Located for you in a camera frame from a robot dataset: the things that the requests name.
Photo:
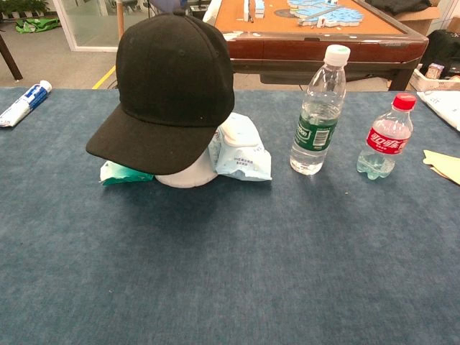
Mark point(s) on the black baseball cap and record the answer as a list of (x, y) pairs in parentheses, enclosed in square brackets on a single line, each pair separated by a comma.
[(172, 79)]

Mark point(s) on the white foam mannequin head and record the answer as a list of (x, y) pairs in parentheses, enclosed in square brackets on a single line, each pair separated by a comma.
[(183, 179)]

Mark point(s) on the light blue wet wipes pack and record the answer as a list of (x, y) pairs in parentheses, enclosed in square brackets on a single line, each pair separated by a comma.
[(240, 154)]

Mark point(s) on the blue tablecloth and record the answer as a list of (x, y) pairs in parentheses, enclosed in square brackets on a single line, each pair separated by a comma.
[(230, 258)]

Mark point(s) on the clear bottle green label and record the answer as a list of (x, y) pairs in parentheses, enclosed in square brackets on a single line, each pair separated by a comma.
[(318, 108)]

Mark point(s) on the green wet wipes pack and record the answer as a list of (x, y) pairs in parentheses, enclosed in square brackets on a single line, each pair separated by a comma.
[(118, 175)]

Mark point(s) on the brown mahjong table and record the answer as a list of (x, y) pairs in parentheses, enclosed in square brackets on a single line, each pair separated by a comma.
[(323, 45)]

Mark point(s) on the small bottle red label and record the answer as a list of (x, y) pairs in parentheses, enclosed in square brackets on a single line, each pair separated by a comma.
[(386, 140)]

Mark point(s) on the standing mahjong tile row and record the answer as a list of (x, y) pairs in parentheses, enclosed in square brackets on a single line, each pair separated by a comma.
[(255, 9)]

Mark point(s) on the blue mahjong tile pile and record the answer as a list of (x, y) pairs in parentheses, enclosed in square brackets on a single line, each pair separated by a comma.
[(330, 14)]

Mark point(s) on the white framed glass partition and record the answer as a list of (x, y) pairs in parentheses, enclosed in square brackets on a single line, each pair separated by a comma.
[(90, 42)]

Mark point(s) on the pale yellow paper envelope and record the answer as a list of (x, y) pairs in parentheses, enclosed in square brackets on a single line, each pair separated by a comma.
[(445, 165)]

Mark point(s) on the blue white toothpaste tube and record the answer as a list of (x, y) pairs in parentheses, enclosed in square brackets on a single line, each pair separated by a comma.
[(25, 104)]

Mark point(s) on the white plastic crate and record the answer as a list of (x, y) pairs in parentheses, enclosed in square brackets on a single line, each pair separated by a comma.
[(431, 83)]

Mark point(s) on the white printed plastic bag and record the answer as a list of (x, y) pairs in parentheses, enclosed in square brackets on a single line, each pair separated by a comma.
[(443, 108)]

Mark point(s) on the small drink carton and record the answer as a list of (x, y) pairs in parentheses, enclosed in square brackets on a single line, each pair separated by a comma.
[(435, 70)]

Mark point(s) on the black cloth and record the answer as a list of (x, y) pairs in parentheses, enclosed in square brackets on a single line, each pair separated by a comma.
[(399, 5)]

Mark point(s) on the green bag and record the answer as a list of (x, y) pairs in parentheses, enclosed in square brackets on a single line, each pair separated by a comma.
[(36, 26)]

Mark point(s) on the cardboard box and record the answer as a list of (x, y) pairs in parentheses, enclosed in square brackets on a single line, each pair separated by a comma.
[(420, 19)]

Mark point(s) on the dark furniture leg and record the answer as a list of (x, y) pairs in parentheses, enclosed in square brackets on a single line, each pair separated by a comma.
[(10, 61)]

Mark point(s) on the black bag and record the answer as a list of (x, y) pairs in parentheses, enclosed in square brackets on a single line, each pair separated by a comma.
[(443, 46)]

